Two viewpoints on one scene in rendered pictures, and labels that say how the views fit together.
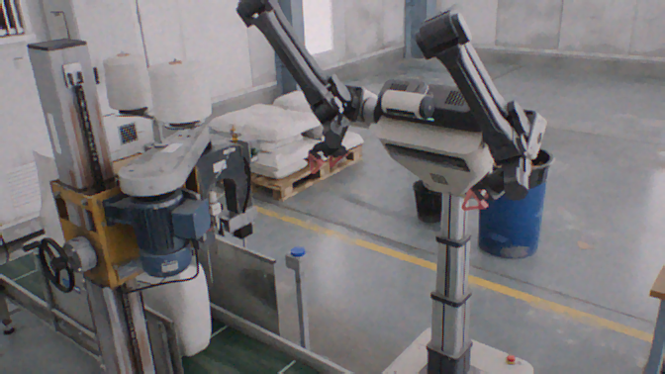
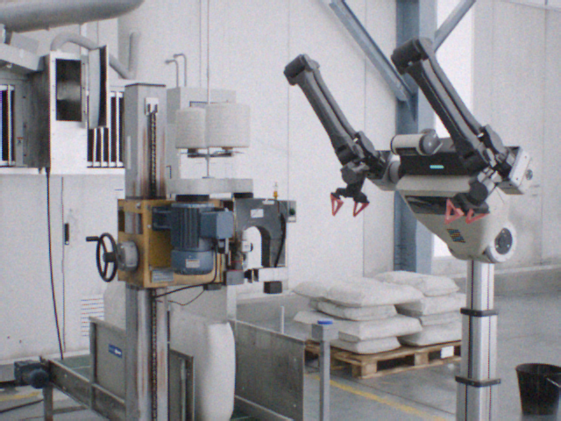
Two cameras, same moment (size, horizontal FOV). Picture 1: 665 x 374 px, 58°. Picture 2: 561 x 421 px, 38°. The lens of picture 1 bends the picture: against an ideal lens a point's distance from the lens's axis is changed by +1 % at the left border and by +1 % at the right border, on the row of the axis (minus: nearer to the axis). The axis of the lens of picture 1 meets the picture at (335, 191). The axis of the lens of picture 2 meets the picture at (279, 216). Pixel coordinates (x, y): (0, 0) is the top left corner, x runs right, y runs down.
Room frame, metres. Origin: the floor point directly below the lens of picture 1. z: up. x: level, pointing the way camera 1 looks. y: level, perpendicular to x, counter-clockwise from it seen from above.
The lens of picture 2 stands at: (-1.06, -0.56, 1.43)
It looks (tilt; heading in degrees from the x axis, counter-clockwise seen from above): 3 degrees down; 16
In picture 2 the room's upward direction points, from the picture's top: straight up
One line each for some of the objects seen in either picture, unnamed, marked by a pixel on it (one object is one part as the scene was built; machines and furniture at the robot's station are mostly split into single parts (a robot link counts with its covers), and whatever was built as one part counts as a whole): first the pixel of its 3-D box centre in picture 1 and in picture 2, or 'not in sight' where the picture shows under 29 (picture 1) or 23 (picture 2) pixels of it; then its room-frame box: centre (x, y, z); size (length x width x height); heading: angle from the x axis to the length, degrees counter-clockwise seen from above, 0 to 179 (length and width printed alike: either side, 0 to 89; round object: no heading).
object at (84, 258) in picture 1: (78, 254); (125, 255); (1.61, 0.80, 1.14); 0.11 x 0.06 x 0.11; 51
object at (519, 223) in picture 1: (511, 201); not in sight; (3.59, -1.18, 0.32); 0.51 x 0.48 x 0.65; 141
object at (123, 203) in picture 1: (131, 210); (172, 218); (1.62, 0.61, 1.27); 0.12 x 0.09 x 0.09; 141
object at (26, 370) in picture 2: not in sight; (34, 373); (2.75, 1.92, 0.35); 0.30 x 0.15 x 0.15; 51
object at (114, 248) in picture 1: (125, 217); (168, 240); (1.77, 0.69, 1.18); 0.34 x 0.25 x 0.31; 141
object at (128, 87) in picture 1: (128, 80); (193, 128); (1.87, 0.64, 1.61); 0.15 x 0.14 x 0.17; 51
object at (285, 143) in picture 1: (262, 136); (351, 306); (4.94, 0.61, 0.44); 0.66 x 0.42 x 0.14; 45
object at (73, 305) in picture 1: (103, 319); (135, 379); (2.13, 1.02, 0.54); 1.05 x 0.02 x 0.41; 51
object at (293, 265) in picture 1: (298, 259); (324, 331); (2.08, 0.16, 0.81); 0.08 x 0.08 x 0.06; 51
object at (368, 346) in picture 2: (265, 161); (351, 338); (4.92, 0.60, 0.20); 0.66 x 0.44 x 0.12; 51
